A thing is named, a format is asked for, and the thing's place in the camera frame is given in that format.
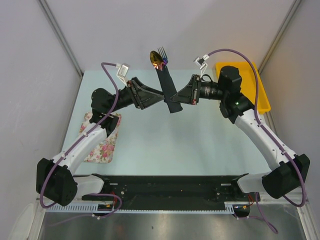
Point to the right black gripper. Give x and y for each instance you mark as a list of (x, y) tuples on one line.
[(188, 95)]

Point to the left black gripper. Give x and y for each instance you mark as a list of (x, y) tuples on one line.
[(142, 96)]

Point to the iridescent rainbow fork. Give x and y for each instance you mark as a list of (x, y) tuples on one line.
[(163, 54)]

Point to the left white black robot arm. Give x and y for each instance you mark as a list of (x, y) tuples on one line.
[(55, 177)]

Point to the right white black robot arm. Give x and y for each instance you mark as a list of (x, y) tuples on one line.
[(288, 170)]

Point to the yellow plastic bin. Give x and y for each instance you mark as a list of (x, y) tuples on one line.
[(248, 84)]

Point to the floral pattern tray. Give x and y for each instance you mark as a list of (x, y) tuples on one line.
[(104, 151)]

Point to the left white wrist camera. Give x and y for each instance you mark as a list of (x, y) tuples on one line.
[(122, 71)]

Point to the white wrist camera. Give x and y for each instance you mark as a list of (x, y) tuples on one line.
[(122, 71), (202, 64)]

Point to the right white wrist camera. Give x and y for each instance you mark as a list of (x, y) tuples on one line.
[(202, 64)]

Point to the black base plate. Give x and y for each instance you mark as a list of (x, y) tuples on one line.
[(172, 193)]

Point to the white slotted cable duct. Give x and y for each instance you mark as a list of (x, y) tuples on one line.
[(74, 208)]

